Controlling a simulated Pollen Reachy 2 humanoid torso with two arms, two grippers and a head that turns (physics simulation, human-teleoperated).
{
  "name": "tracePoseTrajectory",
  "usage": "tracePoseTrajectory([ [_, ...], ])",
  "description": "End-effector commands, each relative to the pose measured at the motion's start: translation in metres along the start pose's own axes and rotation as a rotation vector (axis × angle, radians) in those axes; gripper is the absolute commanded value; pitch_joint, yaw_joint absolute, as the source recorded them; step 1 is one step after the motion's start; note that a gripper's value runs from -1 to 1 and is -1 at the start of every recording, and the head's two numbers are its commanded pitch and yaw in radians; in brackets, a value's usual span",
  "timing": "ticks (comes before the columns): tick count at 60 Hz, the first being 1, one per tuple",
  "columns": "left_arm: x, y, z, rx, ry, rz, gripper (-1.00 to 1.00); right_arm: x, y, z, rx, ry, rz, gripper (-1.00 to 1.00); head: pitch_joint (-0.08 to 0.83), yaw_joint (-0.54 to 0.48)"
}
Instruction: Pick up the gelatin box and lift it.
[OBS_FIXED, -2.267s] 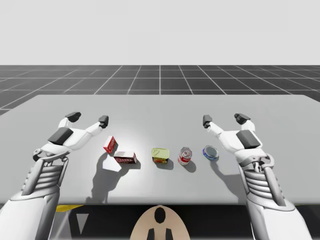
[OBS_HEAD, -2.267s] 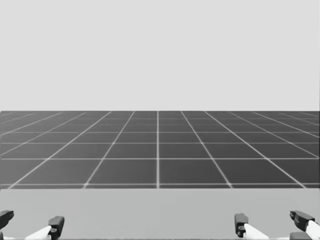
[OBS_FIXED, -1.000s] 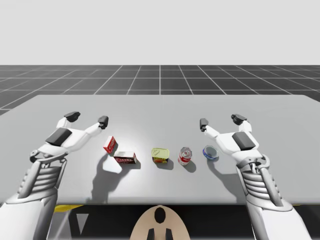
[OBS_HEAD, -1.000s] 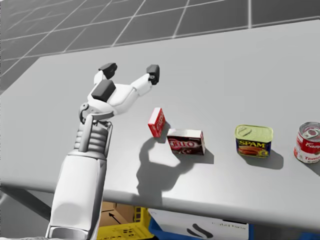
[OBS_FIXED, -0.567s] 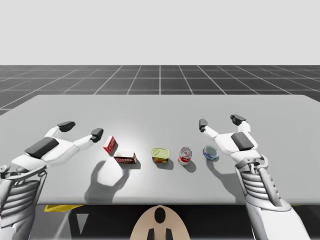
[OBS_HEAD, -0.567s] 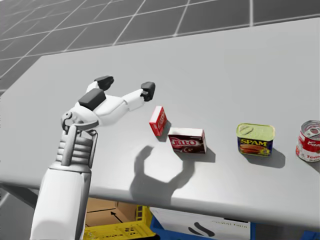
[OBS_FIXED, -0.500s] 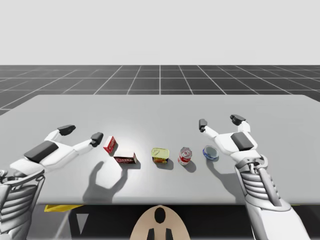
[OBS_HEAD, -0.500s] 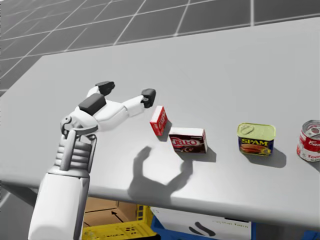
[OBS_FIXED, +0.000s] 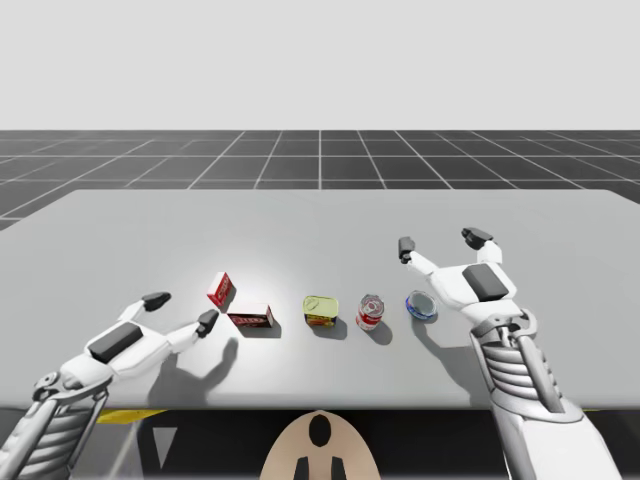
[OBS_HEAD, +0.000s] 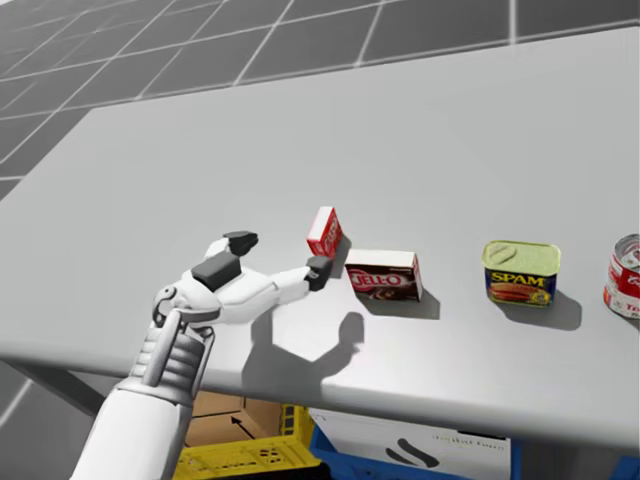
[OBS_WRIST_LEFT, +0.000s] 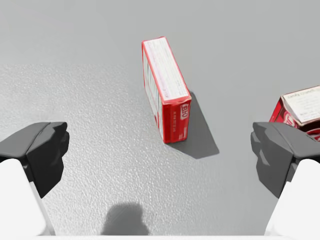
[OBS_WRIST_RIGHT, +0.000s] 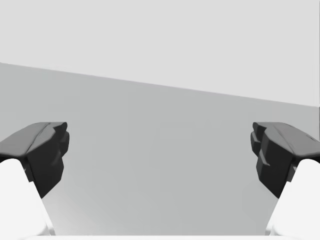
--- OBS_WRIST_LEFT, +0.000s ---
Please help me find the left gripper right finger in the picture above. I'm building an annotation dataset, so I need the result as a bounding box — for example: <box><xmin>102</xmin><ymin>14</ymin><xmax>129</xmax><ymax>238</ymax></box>
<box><xmin>250</xmin><ymin>121</ymin><xmax>320</xmax><ymax>237</ymax></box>

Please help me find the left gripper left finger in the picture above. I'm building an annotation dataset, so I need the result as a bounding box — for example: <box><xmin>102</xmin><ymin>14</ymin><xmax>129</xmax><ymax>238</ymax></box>
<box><xmin>0</xmin><ymin>121</ymin><xmax>70</xmax><ymax>237</ymax></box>

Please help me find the red and white carton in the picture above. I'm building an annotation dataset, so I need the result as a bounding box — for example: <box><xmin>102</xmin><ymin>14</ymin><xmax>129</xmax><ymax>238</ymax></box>
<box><xmin>268</xmin><ymin>85</ymin><xmax>320</xmax><ymax>142</ymax></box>

